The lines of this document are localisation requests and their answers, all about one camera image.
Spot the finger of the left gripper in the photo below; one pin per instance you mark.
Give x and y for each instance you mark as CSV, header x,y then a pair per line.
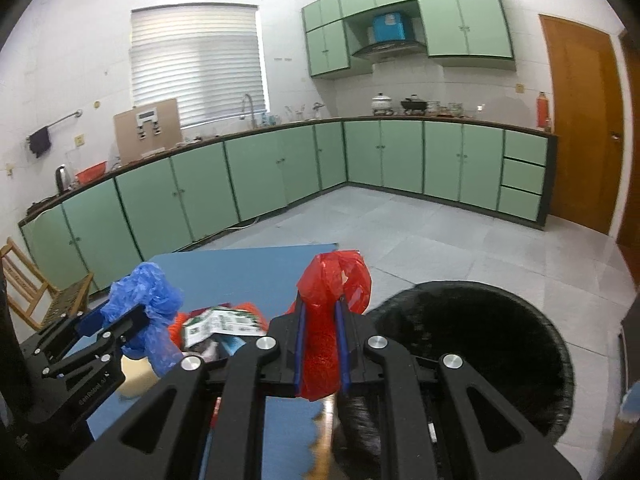
x,y
80,344
126,325

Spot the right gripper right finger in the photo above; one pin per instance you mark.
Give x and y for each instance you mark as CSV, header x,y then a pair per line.
x,y
439,419

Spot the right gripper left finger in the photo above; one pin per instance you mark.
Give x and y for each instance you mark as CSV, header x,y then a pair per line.
x,y
203,420

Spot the blue plastic bag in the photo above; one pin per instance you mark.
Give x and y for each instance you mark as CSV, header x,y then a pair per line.
x,y
147,286

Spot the green milk carton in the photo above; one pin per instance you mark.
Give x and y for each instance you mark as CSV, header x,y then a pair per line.
x,y
224,321

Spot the red plastic bag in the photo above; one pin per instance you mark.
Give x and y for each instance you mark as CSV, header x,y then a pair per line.
x,y
334,291

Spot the black trash bin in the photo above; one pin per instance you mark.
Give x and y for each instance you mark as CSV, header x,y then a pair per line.
x,y
503,337

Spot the chrome kitchen faucet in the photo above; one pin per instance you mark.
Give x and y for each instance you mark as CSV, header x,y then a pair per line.
x,y
248,110

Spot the green lower kitchen cabinets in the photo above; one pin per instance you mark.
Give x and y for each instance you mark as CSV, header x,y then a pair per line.
x,y
175,200

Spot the green kitchen cabinets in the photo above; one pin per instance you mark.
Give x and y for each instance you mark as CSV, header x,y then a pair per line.
x,y
175,200
457,33

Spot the green upper kitchen cabinets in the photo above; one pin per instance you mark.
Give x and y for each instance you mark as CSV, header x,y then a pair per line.
x,y
457,33

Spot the wooden chair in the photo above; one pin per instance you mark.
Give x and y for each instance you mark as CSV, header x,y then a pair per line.
x,y
35,299

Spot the steel electric kettle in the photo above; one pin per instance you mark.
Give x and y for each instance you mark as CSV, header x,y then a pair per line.
x,y
63,179

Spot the red plastic basin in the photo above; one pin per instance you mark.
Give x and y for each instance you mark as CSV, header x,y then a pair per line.
x,y
91,173

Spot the dark hanging towel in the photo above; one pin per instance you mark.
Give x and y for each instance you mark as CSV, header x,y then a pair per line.
x,y
39,142

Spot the cardboard box on counter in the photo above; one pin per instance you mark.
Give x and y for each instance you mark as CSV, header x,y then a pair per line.
x,y
146,129

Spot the white window blind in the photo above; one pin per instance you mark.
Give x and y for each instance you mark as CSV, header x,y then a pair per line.
x,y
204,55

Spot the red thermos bottle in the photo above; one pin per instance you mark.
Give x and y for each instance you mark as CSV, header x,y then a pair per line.
x,y
542,110

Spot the brown wooden door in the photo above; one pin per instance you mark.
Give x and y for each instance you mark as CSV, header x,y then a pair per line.
x,y
588,121

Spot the white cooking pot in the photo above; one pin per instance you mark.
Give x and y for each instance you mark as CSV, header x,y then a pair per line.
x,y
382,105

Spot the black wok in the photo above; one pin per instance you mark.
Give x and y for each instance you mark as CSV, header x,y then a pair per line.
x,y
413,105

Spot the range hood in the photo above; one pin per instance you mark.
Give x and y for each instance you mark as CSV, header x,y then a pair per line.
x,y
384,50

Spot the blue box on hood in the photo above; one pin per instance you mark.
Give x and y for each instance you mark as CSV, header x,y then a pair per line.
x,y
389,27

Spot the wall towel rail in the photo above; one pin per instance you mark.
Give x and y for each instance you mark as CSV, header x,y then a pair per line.
x,y
76,114

